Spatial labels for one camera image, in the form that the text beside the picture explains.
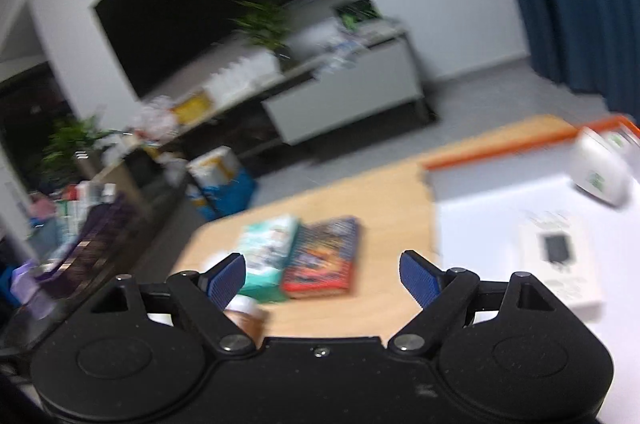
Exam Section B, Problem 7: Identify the black wall television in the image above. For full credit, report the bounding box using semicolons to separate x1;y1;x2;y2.
90;0;341;100

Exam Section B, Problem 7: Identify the dark blue curtain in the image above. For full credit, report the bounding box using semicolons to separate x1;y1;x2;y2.
480;0;640;125

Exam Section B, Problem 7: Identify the green potted plant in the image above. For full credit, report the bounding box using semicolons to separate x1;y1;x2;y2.
232;0;296;55

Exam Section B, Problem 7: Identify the white yellow cardboard box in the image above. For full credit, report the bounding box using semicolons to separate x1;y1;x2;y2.
187;147;241;200

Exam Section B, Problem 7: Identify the red printed box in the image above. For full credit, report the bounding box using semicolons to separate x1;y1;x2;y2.
281;217;362;300

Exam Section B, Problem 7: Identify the orange-edged white cardboard box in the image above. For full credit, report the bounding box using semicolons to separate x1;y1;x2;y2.
422;114;640;424

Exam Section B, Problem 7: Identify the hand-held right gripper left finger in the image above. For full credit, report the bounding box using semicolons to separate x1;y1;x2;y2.
90;253;256;355

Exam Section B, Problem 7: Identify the blue plastic bag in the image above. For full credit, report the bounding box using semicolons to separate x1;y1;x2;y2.
190;169;258;222

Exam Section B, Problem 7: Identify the white charger package box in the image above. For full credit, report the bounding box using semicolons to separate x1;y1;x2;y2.
517;211;603;310

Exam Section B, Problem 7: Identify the green black box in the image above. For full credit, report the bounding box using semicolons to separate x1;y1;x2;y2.
334;0;381;30

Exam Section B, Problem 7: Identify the brown cosmetic tube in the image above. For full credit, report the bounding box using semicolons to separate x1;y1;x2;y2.
222;294;268;340

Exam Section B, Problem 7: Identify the leafy green plant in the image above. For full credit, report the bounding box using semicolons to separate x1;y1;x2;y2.
40;114;118;192

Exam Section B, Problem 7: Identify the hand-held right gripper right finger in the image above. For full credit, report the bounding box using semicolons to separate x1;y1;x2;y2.
387;249;556;357

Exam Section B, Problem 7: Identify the grey white television cabinet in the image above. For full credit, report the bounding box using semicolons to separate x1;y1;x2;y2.
135;24;441;160

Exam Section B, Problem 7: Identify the white plug-in repellent device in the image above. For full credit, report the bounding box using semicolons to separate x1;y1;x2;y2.
567;127;633;207

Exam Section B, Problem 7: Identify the white plastic bag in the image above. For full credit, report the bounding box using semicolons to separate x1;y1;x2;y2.
130;97;178;137

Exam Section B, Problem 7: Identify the white router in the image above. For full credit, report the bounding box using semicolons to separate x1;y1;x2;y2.
202;52;281;98

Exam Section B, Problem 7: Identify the black glass coffee table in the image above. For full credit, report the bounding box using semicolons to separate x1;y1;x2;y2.
0;154;191;355

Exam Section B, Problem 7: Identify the purple patterned box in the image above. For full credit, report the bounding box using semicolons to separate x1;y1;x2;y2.
10;191;146;320

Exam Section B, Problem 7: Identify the green white carton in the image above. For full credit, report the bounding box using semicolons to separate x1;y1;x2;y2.
235;215;301;302

